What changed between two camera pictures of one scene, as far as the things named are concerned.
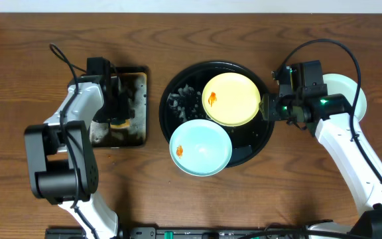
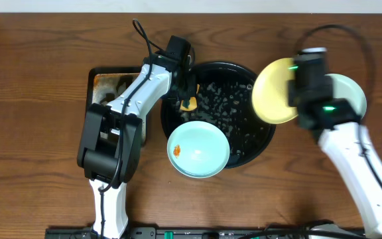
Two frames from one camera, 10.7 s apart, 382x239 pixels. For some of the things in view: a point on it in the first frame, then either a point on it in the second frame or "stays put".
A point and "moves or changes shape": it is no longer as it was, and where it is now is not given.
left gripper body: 119,108 → 187,91
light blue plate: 200,147 stays put
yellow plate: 231,99 → 270,91
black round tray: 182,102 stays put
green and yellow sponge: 126,125 moves or changes shape
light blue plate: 337,83 stays put
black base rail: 188,232 stays put
